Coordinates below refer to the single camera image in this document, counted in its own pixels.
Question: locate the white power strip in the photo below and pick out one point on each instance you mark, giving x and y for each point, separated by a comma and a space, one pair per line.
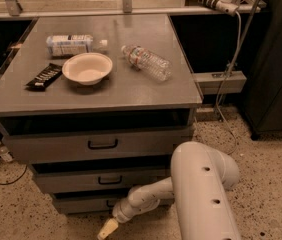
224, 6

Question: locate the grey middle drawer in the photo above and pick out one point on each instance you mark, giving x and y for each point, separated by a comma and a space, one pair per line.
66, 182

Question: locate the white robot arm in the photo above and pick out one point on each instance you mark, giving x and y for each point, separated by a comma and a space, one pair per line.
200, 178

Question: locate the grey drawer cabinet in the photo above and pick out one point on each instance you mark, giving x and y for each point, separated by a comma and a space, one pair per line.
127, 99

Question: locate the white labelled bottle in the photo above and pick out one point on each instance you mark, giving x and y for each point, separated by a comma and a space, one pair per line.
70, 45

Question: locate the dark cabinet at right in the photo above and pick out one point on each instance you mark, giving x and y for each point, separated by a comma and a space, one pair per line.
261, 100

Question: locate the clear plastic water bottle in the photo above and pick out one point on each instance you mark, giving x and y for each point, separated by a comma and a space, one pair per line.
148, 62

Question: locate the grey drawer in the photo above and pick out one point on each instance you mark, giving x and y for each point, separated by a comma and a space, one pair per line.
66, 147
87, 201
66, 182

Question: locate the white paper bowl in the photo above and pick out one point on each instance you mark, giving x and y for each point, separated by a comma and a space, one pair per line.
87, 68

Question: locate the grey top drawer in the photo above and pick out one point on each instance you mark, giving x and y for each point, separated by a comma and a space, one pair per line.
66, 147

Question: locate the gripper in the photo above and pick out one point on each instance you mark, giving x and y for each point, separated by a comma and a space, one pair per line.
121, 213

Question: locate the grey back shelf frame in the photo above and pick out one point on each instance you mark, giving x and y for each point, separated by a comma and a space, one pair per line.
81, 4

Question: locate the black snack bar wrapper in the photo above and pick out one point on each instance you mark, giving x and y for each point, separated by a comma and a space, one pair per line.
46, 77

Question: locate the grey bottom drawer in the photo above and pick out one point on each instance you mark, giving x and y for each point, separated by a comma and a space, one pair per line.
87, 201

